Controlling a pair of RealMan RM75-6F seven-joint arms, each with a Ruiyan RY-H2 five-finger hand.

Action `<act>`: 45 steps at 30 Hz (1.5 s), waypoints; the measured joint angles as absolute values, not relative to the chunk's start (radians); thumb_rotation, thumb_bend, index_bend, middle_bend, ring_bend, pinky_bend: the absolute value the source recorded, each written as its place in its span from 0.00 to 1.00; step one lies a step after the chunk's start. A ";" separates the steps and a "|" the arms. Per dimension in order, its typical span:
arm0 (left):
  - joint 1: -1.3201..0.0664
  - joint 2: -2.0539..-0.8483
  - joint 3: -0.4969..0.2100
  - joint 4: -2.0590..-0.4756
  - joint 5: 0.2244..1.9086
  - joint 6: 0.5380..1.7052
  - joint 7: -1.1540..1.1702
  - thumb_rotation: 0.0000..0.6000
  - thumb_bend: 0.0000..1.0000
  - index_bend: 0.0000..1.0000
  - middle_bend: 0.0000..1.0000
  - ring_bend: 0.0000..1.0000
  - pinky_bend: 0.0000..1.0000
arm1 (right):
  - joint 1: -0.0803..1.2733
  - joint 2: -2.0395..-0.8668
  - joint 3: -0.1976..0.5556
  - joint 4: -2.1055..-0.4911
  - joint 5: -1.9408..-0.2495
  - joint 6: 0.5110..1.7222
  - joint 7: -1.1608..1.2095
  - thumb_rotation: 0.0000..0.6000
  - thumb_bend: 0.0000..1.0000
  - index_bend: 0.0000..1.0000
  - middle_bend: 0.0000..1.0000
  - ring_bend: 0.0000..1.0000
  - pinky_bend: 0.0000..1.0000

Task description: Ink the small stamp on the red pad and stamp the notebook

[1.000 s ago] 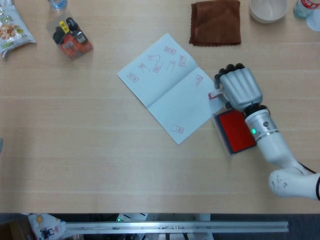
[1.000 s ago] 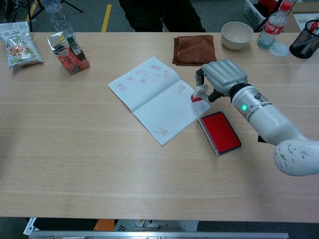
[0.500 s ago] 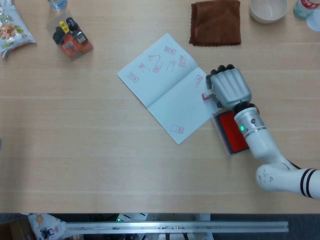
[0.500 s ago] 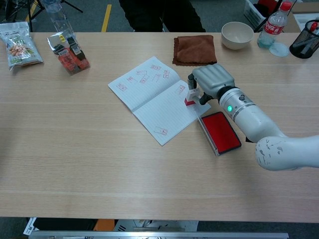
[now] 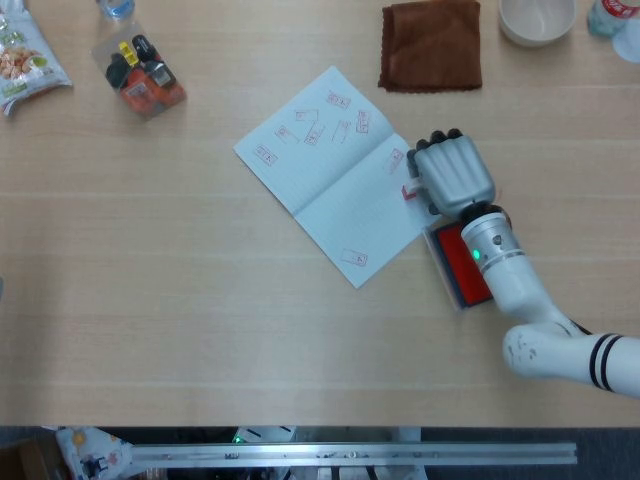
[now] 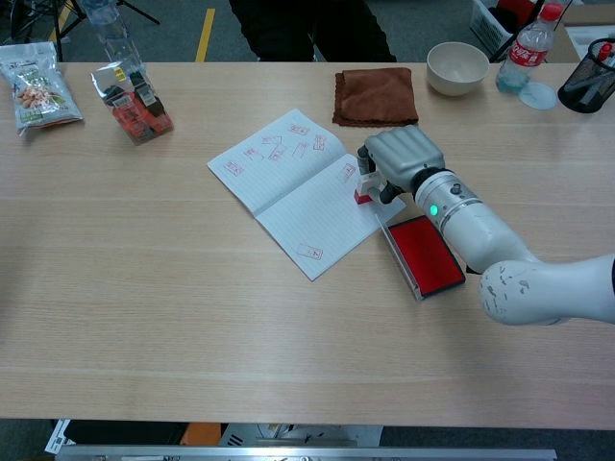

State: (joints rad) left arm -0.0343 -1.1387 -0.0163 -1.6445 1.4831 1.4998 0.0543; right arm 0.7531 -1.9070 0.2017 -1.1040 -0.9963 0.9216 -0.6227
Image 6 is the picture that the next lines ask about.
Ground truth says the small red white stamp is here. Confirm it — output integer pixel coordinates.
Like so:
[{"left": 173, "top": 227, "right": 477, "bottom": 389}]
[{"left": 354, "top": 175, "right": 385, "bottom": 206}]

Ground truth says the white bowl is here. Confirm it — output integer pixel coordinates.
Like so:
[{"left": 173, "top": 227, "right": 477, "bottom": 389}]
[{"left": 426, "top": 41, "right": 490, "bottom": 98}]

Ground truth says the brown folded cloth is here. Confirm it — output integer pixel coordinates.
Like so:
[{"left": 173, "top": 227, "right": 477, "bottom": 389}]
[{"left": 332, "top": 66, "right": 420, "bottom": 129}]

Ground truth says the nut snack bag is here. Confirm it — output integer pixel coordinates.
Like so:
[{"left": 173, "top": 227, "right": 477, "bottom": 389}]
[{"left": 0, "top": 41, "right": 85, "bottom": 137}]

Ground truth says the cola bottle with red label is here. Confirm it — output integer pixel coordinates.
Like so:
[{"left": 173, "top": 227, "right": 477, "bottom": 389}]
[{"left": 495, "top": 2, "right": 564, "bottom": 95}]

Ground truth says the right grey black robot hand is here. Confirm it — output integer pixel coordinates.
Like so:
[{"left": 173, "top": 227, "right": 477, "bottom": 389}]
[{"left": 356, "top": 127, "right": 446, "bottom": 206}]

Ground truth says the open lined notebook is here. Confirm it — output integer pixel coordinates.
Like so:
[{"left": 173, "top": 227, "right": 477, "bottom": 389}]
[{"left": 207, "top": 108, "right": 407, "bottom": 282}]

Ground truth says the black tripod stand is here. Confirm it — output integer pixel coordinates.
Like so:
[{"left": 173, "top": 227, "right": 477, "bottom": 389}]
[{"left": 9, "top": 0, "right": 161, "bottom": 49}]

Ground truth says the clear bag of sauce packets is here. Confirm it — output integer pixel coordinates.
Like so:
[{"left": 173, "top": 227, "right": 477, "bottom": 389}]
[{"left": 90, "top": 61, "right": 175, "bottom": 147}]

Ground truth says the white plastic basket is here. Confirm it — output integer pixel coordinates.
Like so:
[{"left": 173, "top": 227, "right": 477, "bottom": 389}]
[{"left": 469, "top": 0, "right": 544, "bottom": 49}]

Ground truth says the red ink pad with lid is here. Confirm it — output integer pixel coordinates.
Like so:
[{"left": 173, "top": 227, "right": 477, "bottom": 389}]
[{"left": 374, "top": 210, "right": 467, "bottom": 303}]

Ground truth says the clear round plastic lid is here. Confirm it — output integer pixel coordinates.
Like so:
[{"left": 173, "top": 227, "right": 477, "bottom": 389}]
[{"left": 517, "top": 81, "right": 558, "bottom": 110}]

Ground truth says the aluminium rail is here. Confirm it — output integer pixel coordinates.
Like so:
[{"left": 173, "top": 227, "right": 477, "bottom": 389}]
[{"left": 55, "top": 446, "right": 558, "bottom": 461}]

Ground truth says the person in black clothes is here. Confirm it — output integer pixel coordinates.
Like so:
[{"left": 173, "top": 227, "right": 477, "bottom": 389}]
[{"left": 228, "top": 0, "right": 399, "bottom": 63}]

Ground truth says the black mesh pen holder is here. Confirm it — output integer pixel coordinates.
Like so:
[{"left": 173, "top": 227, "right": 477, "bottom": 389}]
[{"left": 556, "top": 36, "right": 615, "bottom": 114}]

